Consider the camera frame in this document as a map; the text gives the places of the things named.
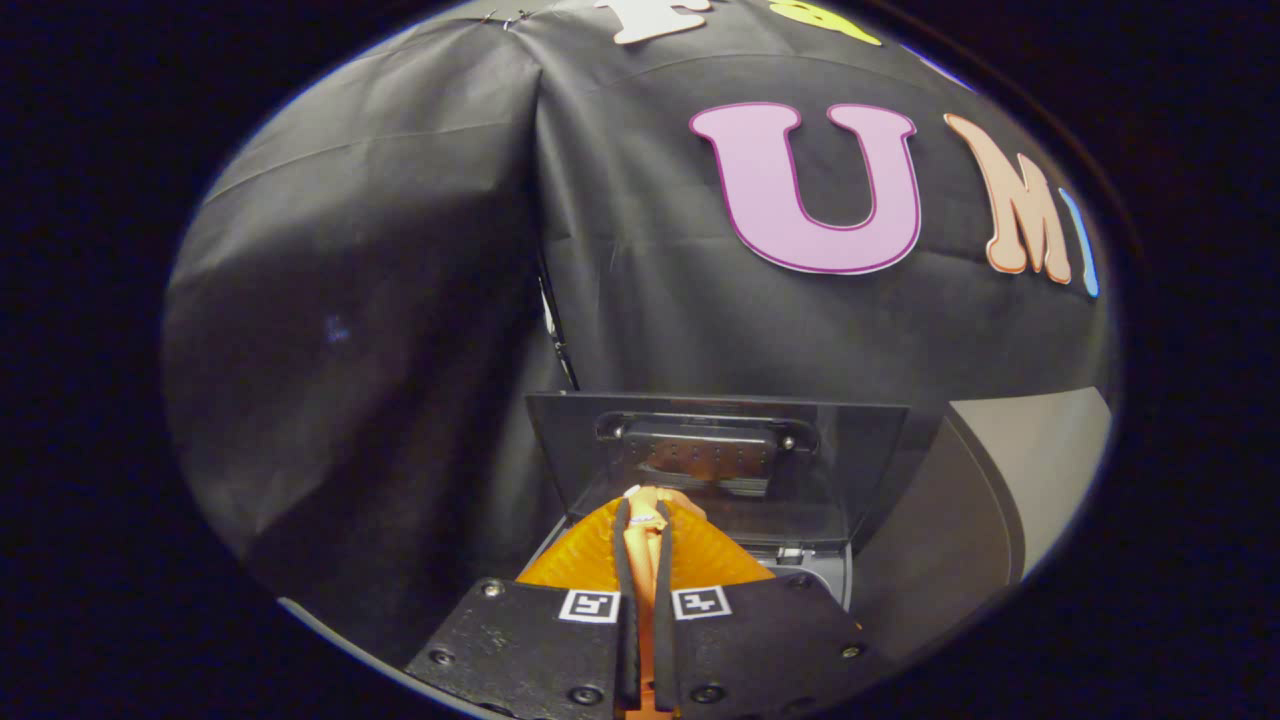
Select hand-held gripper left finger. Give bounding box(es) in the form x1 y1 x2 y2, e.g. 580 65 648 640
405 497 643 720

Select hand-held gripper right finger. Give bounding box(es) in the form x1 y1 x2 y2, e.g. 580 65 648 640
653 498 893 720

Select orange yellow shirt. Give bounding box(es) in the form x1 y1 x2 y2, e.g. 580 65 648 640
618 485 709 720

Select black backdrop cloth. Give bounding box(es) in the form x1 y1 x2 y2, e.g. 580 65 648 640
160 0 1121 661

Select beige cabinet with dark frame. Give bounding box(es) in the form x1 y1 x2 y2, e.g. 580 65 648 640
850 388 1113 651

